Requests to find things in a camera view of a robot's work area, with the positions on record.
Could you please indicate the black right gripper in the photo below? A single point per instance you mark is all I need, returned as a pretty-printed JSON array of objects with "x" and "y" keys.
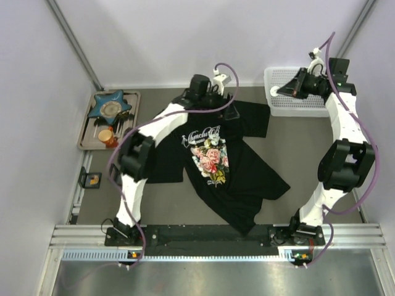
[{"x": 302, "y": 82}]

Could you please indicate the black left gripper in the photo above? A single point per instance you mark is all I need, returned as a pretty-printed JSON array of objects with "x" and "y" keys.
[{"x": 226, "y": 103}]

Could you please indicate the white round brooch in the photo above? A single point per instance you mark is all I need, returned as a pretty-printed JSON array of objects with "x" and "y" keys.
[{"x": 274, "y": 91}]

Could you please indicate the black floral t-shirt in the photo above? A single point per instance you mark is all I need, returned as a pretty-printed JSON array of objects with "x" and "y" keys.
[{"x": 226, "y": 173}]

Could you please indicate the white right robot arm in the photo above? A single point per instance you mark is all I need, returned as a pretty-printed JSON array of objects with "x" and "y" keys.
[{"x": 347, "y": 162}]

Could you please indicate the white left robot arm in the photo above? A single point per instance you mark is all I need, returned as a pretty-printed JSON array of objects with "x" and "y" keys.
[{"x": 136, "y": 152}]

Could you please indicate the black box with yellow brooch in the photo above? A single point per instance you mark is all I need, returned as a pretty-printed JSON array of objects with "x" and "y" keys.
[{"x": 89, "y": 180}]

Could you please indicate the white perforated plastic basket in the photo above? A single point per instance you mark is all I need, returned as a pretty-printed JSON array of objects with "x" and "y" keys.
[{"x": 284, "y": 106}]

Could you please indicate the blue star-shaped dish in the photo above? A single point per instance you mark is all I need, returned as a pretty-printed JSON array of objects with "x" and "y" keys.
[{"x": 109, "y": 106}]

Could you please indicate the orange cup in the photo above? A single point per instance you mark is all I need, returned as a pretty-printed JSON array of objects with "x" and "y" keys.
[{"x": 108, "y": 138}]

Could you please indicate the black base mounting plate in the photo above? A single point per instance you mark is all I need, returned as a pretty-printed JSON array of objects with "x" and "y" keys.
[{"x": 265, "y": 234}]

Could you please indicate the brown rectangular tray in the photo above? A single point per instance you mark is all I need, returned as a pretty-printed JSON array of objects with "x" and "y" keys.
[{"x": 88, "y": 138}]

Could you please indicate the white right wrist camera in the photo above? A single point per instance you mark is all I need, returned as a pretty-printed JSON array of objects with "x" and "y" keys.
[{"x": 316, "y": 66}]

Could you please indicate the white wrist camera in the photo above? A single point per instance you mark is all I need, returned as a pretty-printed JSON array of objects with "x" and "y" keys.
[
  {"x": 316, "y": 66},
  {"x": 219, "y": 82}
]

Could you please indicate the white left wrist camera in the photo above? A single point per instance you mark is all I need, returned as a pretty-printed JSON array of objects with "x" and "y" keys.
[{"x": 219, "y": 82}]

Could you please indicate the grey slotted cable duct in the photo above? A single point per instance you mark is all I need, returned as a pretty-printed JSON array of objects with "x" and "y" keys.
[{"x": 131, "y": 255}]

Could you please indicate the aluminium frame rail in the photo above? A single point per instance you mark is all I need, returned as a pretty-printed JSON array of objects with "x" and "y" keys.
[{"x": 353, "y": 261}]

